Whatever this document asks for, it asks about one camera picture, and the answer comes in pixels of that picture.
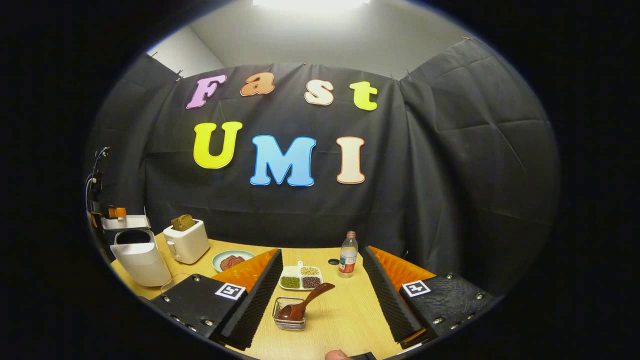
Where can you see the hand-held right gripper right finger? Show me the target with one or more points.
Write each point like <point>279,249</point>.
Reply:
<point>387,300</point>

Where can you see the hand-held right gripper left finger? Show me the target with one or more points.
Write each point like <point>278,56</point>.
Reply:
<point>257,305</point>

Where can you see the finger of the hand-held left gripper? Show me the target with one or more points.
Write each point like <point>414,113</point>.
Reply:
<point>117,213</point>

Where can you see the brown wooden spoon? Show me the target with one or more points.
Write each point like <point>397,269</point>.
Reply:
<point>300,307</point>

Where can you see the white rice cooker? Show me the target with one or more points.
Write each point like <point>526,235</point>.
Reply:
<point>142,262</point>

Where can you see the reddish brown meat piece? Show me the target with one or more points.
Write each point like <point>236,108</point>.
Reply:
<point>226,263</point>
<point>238,260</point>

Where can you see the white divided bean dish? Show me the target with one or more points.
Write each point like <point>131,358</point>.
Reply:
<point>300,277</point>

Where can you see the clear plastic water bottle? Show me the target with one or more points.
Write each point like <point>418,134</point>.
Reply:
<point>348,260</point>

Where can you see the brown bread slice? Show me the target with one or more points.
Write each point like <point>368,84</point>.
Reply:
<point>188,221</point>
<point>177,225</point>

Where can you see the pale green plate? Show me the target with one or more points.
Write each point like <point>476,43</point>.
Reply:
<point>220,256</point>

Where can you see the white toaster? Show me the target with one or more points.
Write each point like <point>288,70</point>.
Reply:
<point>187,245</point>

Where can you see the large ceiling light panel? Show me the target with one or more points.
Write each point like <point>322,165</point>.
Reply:
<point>310,3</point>

